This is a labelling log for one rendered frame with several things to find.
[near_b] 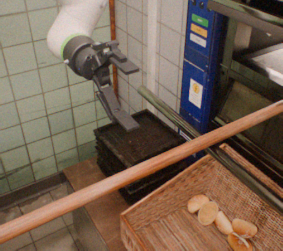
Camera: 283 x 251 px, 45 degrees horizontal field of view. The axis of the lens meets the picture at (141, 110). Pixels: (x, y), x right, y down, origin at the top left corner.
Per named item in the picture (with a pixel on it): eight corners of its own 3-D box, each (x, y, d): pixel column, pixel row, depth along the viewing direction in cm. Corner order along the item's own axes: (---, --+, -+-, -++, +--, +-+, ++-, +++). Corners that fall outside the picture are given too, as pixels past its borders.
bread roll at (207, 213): (222, 206, 130) (222, 209, 135) (206, 196, 133) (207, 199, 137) (208, 228, 127) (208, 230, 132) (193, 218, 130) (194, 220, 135)
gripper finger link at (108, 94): (93, 74, 78) (91, 77, 79) (111, 119, 76) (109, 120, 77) (108, 70, 80) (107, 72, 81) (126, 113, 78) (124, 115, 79)
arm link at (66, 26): (69, 57, 102) (35, 45, 95) (86, 19, 99) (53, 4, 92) (88, 76, 92) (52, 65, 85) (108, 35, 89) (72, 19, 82)
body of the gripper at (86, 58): (102, 41, 82) (120, 55, 76) (103, 72, 87) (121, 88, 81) (72, 48, 79) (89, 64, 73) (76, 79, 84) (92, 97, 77)
